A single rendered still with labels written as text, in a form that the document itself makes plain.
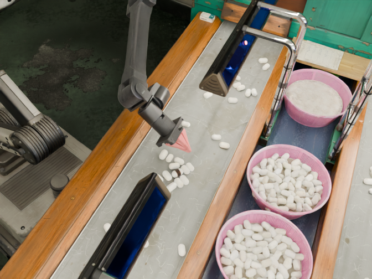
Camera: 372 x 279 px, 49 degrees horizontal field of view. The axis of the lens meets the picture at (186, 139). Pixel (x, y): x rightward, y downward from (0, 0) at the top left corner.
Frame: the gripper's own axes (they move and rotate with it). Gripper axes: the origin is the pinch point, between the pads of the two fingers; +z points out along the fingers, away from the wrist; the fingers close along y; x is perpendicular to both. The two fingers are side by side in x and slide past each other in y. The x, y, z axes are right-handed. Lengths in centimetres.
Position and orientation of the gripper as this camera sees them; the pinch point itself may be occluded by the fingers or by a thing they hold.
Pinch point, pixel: (188, 150)
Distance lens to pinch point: 128.2
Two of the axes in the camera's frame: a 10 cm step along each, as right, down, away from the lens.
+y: 3.8, -6.9, 6.1
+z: 6.6, 6.6, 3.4
